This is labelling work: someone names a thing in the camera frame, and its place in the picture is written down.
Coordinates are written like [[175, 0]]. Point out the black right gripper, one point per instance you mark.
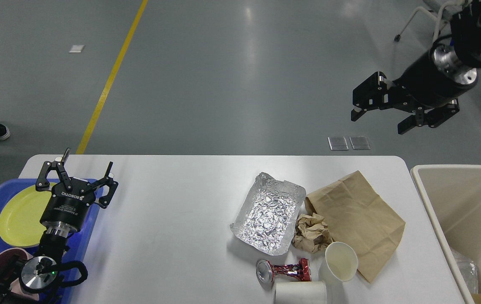
[[428, 88]]

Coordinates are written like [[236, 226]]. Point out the right metal floor plate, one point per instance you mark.
[[360, 143]]

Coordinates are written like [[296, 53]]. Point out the metal floor plate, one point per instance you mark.
[[338, 143], [360, 143]]

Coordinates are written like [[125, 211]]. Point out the lying white paper cup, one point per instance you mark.
[[300, 293]]

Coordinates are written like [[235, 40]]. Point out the pink mug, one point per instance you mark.
[[15, 286]]

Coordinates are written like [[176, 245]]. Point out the clear plastic wrap in bin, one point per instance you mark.
[[468, 270]]

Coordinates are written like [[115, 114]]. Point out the upright white paper cup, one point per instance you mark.
[[339, 265]]

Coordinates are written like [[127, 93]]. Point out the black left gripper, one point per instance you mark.
[[67, 207]]

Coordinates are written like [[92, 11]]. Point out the crumpled brown paper ball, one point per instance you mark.
[[311, 234]]

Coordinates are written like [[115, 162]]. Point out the crushed red soda can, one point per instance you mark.
[[266, 272]]

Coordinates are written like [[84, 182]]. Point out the white floor marker tag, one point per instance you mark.
[[76, 49]]

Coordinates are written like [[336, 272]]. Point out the beige plastic bin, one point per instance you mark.
[[451, 194]]

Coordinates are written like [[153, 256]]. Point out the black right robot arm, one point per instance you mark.
[[465, 37]]

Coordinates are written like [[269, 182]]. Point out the aluminium foil tray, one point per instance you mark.
[[267, 218]]

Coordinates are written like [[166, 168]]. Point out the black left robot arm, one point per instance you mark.
[[45, 273]]

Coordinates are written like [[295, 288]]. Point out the brown paper bag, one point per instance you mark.
[[357, 215]]

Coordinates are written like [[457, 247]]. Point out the yellow plastic plate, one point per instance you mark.
[[20, 224]]

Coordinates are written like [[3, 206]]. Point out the left metal floor plate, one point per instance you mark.
[[338, 143]]

